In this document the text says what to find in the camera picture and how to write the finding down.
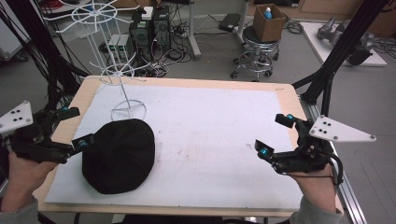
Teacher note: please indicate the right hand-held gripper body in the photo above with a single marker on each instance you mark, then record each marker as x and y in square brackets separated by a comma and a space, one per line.
[306, 155]

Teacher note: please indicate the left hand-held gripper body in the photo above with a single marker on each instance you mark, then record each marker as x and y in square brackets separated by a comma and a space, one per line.
[37, 141]

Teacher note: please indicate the black hat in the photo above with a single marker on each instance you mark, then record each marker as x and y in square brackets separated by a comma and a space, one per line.
[120, 155]

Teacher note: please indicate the person's right hand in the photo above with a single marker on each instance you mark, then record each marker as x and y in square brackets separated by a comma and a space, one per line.
[314, 189]

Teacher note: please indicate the person's left hand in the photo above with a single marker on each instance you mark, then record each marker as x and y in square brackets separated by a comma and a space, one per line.
[23, 177]

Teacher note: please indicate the white table mat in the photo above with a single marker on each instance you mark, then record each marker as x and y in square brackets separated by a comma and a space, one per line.
[211, 140]

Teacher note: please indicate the chrome wheeled stool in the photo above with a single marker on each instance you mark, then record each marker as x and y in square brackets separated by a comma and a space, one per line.
[256, 56]

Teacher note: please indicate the white floor platform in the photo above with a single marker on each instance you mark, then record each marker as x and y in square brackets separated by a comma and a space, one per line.
[314, 43]

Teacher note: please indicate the small grey device green lights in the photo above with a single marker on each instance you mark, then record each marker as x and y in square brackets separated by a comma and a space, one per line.
[120, 46]

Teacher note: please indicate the brown cardboard box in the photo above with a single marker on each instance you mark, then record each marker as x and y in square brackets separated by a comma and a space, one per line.
[268, 28]

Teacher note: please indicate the grey robot part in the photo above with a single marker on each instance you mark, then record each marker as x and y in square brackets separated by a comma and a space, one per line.
[333, 32]

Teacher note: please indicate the black computer tower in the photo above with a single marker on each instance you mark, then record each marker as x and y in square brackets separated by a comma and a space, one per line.
[162, 29]
[140, 40]

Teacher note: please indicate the blue bottle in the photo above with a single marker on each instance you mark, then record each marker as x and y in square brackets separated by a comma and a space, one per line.
[267, 13]

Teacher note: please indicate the black flat device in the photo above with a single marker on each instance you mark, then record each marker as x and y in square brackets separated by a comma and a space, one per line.
[229, 21]

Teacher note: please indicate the grey desk leg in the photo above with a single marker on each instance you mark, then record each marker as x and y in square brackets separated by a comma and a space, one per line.
[193, 34]

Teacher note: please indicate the white small box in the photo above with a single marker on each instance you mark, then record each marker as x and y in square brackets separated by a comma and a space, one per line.
[147, 13]

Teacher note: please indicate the silver aluminium rail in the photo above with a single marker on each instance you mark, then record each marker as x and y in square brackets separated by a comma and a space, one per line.
[348, 193]

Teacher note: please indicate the black metal frame post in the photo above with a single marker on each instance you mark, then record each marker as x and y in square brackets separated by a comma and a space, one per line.
[342, 46]

